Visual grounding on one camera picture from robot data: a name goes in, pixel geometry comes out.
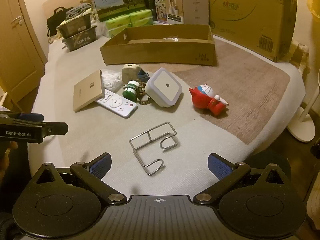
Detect grey striped cloth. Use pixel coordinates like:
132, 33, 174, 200
66, 2, 92, 20

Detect metal wire hook rack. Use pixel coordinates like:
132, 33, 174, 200
129, 122, 178, 176

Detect stacked dark food bowls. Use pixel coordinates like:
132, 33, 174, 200
62, 25, 98, 52

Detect white fan stand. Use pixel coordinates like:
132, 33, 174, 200
286, 79, 318, 144

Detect bag of white plastic pieces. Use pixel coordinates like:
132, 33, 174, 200
101, 69, 124, 93

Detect tan cardboard box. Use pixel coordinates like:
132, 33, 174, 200
73, 69, 104, 112

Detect milk carton with cow print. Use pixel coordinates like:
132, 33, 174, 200
89, 0, 148, 22

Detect green and white tape roll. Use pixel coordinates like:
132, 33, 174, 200
122, 80, 140, 102

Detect white remote control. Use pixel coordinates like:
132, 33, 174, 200
96, 89, 138, 119

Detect shallow cardboard tray box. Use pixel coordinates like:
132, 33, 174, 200
99, 24, 216, 67

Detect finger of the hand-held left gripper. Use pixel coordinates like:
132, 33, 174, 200
41, 121, 69, 138
0, 112, 44, 124

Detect blue binder clip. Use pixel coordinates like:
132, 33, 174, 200
137, 70, 151, 82

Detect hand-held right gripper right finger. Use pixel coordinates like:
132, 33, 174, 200
193, 152, 290, 206

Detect large brown cardboard box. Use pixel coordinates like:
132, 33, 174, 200
195, 0, 298, 62

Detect wooden door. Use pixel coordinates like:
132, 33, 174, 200
0, 0, 48, 110

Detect yellow plastic bag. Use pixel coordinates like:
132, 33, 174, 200
306, 0, 320, 23

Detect red cat toy figure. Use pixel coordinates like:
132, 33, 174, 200
188, 85, 229, 117

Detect wooden headboard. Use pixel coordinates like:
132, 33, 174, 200
42, 0, 93, 18

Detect white square night light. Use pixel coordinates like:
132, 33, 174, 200
145, 67, 184, 109

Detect green tissue pack bundle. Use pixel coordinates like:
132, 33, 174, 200
104, 9, 153, 37

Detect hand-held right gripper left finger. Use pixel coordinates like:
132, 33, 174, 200
30, 152, 128, 207

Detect white product box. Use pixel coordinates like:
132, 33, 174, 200
166, 0, 209, 25

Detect black instant food bowl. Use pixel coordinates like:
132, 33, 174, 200
56, 13, 92, 38

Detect black bag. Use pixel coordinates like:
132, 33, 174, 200
46, 7, 67, 38

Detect person's left hand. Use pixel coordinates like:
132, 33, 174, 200
0, 141, 18, 183

